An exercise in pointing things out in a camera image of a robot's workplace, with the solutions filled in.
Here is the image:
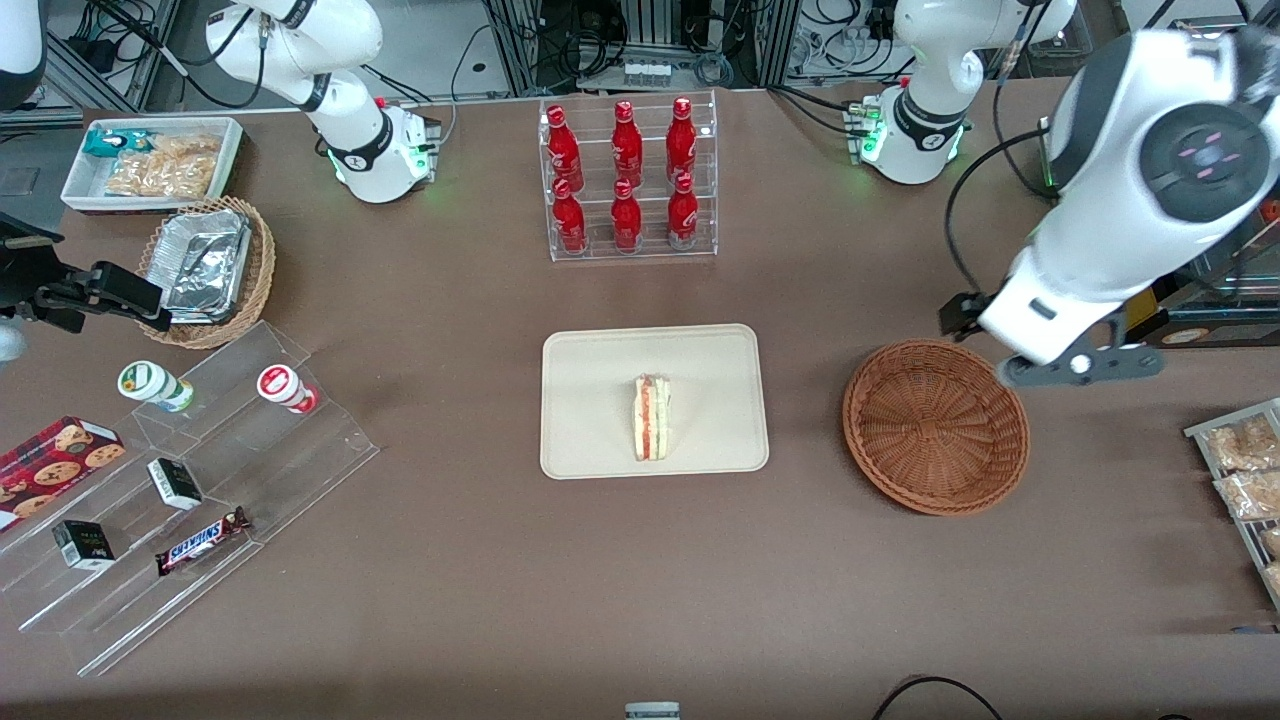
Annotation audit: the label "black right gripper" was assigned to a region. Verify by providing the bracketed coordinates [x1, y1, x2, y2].
[0, 212, 174, 335]

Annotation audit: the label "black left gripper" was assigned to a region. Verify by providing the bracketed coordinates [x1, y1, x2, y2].
[938, 292, 992, 338]

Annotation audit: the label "triangular sandwich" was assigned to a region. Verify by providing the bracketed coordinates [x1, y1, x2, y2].
[632, 373, 674, 463]

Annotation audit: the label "round brown wicker basket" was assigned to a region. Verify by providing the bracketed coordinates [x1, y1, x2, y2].
[842, 340, 1031, 517]

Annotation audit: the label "light tan wicker basket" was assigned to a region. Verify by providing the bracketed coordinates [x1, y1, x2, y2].
[137, 196, 277, 350]

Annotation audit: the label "grey tray of snack bags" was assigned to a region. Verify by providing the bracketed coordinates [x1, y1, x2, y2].
[1184, 398, 1280, 613]

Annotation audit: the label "beige rectangular tray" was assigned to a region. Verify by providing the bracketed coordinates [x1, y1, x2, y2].
[540, 323, 770, 480]

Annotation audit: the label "stacked aluminium foil trays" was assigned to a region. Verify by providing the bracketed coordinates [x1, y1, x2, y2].
[159, 208, 252, 324]

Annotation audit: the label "green lidded yogurt cup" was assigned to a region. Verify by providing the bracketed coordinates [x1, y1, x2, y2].
[117, 360, 197, 414]

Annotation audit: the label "white rectangular snack bin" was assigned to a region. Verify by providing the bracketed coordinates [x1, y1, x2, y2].
[60, 117, 245, 215]

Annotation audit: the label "clear bag of crackers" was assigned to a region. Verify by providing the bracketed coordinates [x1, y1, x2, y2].
[104, 134, 223, 200]

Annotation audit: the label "red lidded yogurt cup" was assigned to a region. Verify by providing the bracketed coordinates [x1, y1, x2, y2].
[256, 364, 320, 416]

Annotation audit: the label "teal snack packet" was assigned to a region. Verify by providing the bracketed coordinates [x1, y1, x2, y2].
[83, 128, 153, 160]

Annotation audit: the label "small black white box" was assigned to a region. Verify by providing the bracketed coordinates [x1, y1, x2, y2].
[52, 520, 117, 572]
[147, 458, 204, 512]

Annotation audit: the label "red cookie box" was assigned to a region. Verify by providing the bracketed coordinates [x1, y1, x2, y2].
[0, 416, 127, 534]

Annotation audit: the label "clear acrylic stepped stand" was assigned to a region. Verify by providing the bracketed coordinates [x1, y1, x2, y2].
[0, 320, 381, 678]

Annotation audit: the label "Snickers chocolate bar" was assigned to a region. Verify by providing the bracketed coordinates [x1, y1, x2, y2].
[155, 506, 252, 578]

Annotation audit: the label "red soda bottle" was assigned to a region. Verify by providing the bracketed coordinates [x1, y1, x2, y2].
[610, 179, 644, 253]
[611, 100, 645, 189]
[552, 179, 589, 255]
[546, 106, 585, 193]
[666, 172, 701, 251]
[666, 97, 699, 186]

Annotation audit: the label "clear bag of snacks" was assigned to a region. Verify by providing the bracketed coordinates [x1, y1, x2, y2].
[1204, 414, 1280, 472]
[1213, 470, 1280, 522]

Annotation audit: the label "clear acrylic bottle rack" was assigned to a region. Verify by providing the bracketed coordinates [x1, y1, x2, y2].
[538, 90, 719, 263]

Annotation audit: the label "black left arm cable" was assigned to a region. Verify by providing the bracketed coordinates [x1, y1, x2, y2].
[943, 128, 1053, 298]

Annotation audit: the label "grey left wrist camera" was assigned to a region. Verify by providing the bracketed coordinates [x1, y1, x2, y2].
[997, 318, 1169, 390]

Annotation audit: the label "black cable loop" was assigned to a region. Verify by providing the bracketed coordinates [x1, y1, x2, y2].
[871, 676, 1005, 720]

